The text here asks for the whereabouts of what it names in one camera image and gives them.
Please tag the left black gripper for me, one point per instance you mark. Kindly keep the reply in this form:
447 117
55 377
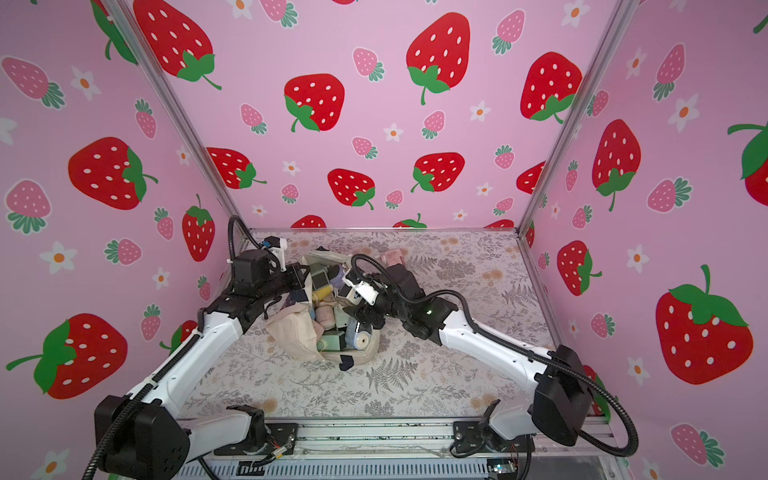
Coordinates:
296 281

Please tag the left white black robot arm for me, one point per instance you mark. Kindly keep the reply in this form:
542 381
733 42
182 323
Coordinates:
141 435

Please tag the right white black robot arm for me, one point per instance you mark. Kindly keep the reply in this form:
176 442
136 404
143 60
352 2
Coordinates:
555 392

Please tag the yellow pencil sharpener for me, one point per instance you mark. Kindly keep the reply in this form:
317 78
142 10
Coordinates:
322 293

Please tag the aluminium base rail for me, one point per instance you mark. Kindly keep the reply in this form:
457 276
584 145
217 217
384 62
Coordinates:
410 448

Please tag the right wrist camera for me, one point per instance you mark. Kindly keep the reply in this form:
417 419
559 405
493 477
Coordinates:
357 289

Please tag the mint green pencil sharpener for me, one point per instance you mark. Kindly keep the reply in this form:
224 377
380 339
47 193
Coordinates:
334 341

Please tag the pink pencil sharpener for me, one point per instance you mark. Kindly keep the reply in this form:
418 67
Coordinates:
393 257

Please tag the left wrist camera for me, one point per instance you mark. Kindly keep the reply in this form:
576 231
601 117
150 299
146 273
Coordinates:
258 264

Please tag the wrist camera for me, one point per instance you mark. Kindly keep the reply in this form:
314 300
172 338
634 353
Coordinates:
258 264
357 289

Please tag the cream canvas tote bag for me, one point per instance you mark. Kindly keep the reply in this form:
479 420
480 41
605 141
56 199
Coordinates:
300 322

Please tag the light blue pencil sharpener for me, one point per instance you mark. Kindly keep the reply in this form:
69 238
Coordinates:
358 335

